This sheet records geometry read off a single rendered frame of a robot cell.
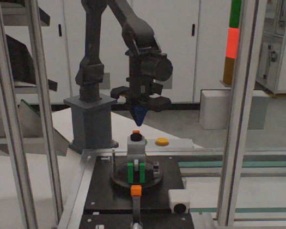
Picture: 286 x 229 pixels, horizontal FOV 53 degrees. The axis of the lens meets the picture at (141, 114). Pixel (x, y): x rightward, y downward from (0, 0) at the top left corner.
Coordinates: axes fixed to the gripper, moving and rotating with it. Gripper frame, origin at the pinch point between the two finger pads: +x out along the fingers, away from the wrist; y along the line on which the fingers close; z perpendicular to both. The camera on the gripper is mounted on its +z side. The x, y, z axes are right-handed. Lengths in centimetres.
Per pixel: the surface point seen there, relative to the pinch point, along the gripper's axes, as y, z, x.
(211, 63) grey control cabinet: 126, 272, 42
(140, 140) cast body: -9.9, -10.2, 1.0
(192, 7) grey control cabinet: 147, 252, -24
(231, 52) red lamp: -29.8, -8.6, -22.5
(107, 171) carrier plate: -0.3, -13.2, 12.6
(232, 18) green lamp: -29.3, -8.5, -28.1
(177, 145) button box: -4.6, 13.6, 13.3
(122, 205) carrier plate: -13.3, -20.1, 12.7
